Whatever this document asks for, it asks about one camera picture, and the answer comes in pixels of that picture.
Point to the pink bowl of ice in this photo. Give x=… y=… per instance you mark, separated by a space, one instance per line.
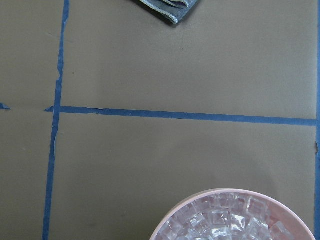
x=231 y=214

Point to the folded grey cloth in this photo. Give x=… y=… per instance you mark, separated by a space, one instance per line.
x=173 y=10

